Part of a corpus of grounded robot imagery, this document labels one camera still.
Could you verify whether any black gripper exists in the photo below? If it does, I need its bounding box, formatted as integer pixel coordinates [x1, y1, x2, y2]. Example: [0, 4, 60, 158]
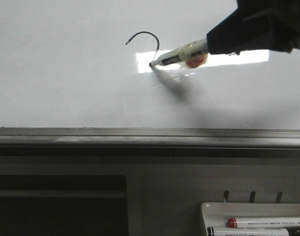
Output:
[207, 0, 300, 55]

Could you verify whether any white black whiteboard marker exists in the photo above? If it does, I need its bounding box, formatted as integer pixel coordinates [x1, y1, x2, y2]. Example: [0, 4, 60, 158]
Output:
[149, 39, 209, 68]

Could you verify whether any white whiteboard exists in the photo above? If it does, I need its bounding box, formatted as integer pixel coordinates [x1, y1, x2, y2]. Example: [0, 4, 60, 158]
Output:
[0, 0, 300, 148]

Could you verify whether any red capped whiteboard marker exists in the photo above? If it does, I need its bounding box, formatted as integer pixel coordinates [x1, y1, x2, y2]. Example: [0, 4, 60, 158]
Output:
[227, 217, 300, 228]

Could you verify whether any black capped whiteboard marker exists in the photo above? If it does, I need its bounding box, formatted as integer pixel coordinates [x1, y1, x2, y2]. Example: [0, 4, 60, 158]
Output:
[207, 227, 289, 236]

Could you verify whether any white marker tray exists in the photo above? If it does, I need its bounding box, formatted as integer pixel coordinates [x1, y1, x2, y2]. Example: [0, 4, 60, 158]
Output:
[200, 202, 300, 236]

